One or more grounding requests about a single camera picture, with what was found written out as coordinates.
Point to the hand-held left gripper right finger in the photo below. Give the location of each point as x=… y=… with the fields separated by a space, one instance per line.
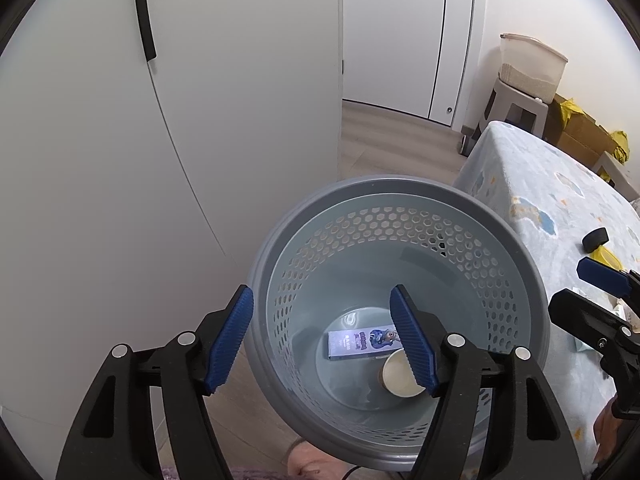
x=412 y=340

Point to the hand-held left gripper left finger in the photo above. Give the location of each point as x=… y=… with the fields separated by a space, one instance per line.
x=227 y=345

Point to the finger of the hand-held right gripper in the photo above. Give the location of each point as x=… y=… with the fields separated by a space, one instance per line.
x=600 y=272
x=580 y=310

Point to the yellow plastic lid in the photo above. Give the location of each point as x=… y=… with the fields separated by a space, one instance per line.
x=610 y=259

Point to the white paper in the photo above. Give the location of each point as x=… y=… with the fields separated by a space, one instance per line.
x=626 y=312

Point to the grey perforated wastebasket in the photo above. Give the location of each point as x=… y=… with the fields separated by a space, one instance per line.
x=350 y=240

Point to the person's right hand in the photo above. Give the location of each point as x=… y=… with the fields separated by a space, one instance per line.
x=607 y=425

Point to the white paper cup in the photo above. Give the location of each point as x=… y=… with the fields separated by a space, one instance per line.
x=397 y=375

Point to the blue printed carton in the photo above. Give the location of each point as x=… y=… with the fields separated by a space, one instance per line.
x=360 y=342

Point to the blue printed blanket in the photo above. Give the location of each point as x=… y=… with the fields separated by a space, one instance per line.
x=540 y=200

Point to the white side table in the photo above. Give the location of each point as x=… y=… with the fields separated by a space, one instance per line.
x=612 y=167

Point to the yellow plastic bag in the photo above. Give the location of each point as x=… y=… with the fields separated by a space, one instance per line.
x=620 y=145
x=570 y=110

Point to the cardboard box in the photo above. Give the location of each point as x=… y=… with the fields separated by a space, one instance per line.
x=582 y=135

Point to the person's foot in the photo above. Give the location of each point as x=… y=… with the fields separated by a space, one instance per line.
x=312 y=460

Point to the grey plastic stool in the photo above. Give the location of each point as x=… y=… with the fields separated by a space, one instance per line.
x=520 y=97

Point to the translucent storage bin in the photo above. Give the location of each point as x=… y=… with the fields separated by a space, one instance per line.
x=530 y=67

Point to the white wardrobe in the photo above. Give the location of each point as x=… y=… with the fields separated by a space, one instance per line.
x=225 y=110

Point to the white door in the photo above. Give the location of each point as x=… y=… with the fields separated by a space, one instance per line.
x=390 y=35

